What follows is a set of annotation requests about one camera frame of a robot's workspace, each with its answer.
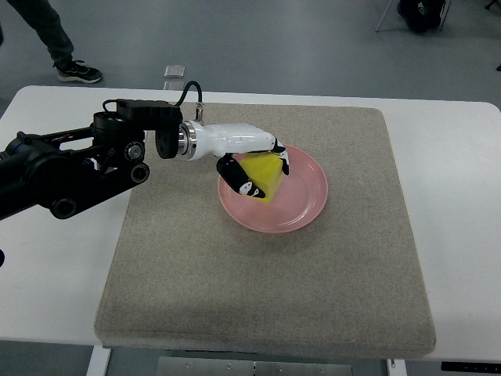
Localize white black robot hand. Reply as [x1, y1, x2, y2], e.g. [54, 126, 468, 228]
[178, 121, 290, 199]

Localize yellow foam block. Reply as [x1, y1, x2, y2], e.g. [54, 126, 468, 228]
[240, 152, 284, 204]

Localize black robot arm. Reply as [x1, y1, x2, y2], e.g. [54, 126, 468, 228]
[1, 81, 290, 219]

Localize pink plate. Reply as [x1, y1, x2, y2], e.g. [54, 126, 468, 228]
[218, 145, 328, 233]

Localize metal floor outlet plate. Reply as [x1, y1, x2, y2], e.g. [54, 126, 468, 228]
[163, 65, 186, 78]

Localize beige fabric mat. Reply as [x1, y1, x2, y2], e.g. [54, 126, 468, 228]
[95, 103, 436, 359]

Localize metal chair leg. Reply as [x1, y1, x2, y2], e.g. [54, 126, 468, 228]
[374, 0, 395, 33]

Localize seated person feet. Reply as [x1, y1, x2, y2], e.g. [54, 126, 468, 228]
[397, 0, 445, 34]

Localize person leg with sneakers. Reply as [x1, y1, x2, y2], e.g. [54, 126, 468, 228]
[8, 0, 103, 84]

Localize grey metal base plate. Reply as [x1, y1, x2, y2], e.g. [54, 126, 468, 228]
[157, 356, 353, 376]

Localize white table leg frame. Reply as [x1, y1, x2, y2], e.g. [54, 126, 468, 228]
[85, 346, 111, 376]

